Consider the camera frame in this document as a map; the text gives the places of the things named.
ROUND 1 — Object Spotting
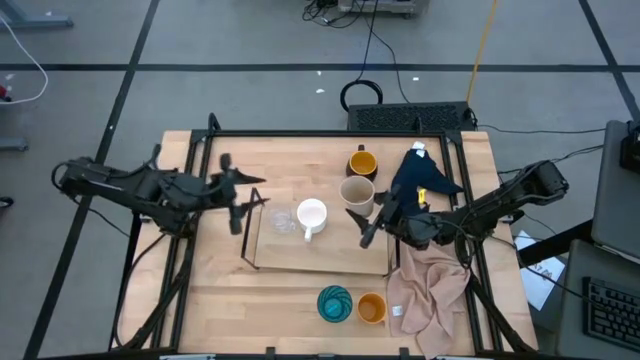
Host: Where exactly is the navy blue cloth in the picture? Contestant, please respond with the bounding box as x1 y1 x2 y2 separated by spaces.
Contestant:
389 141 465 221

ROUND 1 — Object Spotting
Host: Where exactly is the beige paper cup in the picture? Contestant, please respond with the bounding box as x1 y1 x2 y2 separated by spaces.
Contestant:
338 175 377 218

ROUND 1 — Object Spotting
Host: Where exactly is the black vented computer case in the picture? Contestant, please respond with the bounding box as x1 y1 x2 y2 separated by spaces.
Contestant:
347 101 477 134

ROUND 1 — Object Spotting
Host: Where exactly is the black aluminium rig frame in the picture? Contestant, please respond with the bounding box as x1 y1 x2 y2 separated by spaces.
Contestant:
107 112 539 360

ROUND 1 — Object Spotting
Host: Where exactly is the clear plastic cup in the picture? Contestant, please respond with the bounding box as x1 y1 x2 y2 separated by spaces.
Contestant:
267 205 298 236

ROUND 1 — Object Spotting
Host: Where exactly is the white ceramic mug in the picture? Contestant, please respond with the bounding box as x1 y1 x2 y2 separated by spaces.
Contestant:
296 197 329 244

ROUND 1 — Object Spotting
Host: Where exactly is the coiled black cable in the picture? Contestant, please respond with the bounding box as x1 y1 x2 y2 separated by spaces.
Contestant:
339 0 385 114

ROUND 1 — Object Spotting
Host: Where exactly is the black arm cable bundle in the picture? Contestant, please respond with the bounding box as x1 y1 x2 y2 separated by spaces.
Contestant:
110 232 174 350

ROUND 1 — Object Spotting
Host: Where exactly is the pale pink cloth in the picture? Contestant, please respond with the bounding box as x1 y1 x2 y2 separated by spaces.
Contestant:
385 239 474 360

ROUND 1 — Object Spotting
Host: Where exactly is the brown mug with yellow inside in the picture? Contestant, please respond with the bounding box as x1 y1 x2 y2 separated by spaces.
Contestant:
345 143 380 183

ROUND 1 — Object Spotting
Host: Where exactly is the grey desk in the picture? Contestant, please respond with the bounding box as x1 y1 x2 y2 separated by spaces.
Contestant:
557 238 640 360

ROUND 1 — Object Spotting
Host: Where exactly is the equipment cart base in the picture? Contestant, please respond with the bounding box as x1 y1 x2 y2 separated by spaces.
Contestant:
302 0 431 21

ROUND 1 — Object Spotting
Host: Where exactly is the black keyboard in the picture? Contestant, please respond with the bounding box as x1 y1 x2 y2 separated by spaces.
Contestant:
582 277 640 354

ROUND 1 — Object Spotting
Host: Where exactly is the teal swirled bowl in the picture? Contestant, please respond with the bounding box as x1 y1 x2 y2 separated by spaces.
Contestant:
316 284 354 324

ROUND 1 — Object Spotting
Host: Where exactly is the yellow cable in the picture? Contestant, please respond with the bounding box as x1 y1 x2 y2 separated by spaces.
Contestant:
465 0 501 106

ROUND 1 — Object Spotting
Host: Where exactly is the wooden shelf with black frame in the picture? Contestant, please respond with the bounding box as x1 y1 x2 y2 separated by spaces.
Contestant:
241 187 404 277

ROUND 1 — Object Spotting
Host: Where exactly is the grey table leg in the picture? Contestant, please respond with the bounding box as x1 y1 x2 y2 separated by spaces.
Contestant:
0 0 75 31

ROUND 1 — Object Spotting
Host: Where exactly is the white paper sheet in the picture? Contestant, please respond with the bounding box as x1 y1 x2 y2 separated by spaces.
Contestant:
514 229 567 312

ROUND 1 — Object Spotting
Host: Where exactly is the grey laptop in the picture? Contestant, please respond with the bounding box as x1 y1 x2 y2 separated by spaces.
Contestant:
591 119 640 261

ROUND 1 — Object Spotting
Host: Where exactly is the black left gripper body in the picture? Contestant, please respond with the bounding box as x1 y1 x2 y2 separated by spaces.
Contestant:
197 152 247 237

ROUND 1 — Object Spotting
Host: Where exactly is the white cable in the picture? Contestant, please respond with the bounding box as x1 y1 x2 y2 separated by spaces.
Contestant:
0 14 50 106

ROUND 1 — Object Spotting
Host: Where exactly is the orange plastic cup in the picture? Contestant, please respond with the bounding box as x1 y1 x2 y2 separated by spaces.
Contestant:
356 292 388 325

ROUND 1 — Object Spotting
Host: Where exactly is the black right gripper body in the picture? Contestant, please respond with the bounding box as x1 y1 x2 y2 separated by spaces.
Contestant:
358 183 445 251

